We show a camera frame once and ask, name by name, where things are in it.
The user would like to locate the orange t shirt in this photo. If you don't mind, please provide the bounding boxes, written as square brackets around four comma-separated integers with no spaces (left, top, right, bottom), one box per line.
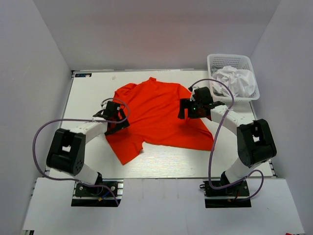
[106,77,213,165]

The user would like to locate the white t shirt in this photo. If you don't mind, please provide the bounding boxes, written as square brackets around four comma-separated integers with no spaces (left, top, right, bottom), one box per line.
[212,66,257,98]

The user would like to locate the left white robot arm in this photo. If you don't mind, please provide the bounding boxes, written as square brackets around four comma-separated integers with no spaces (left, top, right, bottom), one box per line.
[46,98,130,195]

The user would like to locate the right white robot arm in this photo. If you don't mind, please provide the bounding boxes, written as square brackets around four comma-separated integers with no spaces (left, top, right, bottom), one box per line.
[178,87,277,195]

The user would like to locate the blue label sticker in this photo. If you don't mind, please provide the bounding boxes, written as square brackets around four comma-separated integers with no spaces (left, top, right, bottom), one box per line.
[74,73,92,78]

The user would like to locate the white plastic basket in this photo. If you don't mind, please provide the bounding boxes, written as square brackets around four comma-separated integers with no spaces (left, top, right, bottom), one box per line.
[207,54,260,102]

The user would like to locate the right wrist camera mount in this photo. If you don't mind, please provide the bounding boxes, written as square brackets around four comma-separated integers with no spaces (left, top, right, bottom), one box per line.
[188,86,199,101]

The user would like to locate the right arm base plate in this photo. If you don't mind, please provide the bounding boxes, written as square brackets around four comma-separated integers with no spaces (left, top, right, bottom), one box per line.
[200,181,251,209]

